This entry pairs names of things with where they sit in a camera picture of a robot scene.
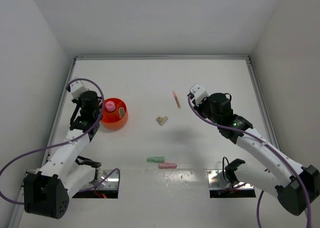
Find beige eraser pair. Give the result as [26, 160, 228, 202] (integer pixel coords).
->
[156, 116, 168, 126]

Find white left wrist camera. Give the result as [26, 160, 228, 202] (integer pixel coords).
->
[66, 81, 88, 99]

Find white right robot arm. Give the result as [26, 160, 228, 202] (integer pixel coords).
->
[188, 93, 320, 216]

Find pink capped clear bottle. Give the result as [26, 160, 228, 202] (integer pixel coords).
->
[105, 101, 117, 113]

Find green highlighter marker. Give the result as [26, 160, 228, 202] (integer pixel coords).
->
[146, 156, 165, 163]

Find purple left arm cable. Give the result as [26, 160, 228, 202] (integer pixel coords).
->
[0, 78, 121, 205]

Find metal base plate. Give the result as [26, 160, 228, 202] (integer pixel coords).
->
[207, 169, 254, 191]
[80, 168, 120, 192]

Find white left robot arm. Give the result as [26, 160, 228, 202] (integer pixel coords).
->
[23, 88, 101, 219]

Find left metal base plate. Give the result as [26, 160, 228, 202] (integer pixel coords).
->
[80, 168, 120, 192]

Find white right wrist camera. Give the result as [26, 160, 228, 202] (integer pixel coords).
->
[189, 83, 209, 106]

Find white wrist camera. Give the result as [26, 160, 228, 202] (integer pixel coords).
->
[66, 81, 88, 99]
[189, 83, 209, 106]

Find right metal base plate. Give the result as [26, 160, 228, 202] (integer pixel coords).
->
[207, 169, 254, 191]

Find pink highlighter marker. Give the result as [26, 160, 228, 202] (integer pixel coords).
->
[158, 162, 177, 169]

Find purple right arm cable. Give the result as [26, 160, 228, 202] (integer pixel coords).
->
[187, 93, 313, 228]

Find beige white correction tape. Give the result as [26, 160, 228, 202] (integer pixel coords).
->
[118, 107, 126, 119]

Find orange round divided container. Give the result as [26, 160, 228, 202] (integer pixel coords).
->
[100, 98, 129, 131]

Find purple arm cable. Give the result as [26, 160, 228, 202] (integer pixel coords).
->
[0, 78, 121, 205]
[187, 93, 313, 228]

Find pink lead refill tube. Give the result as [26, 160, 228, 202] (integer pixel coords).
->
[172, 91, 181, 109]

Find black base cable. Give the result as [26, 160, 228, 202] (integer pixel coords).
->
[221, 156, 241, 189]

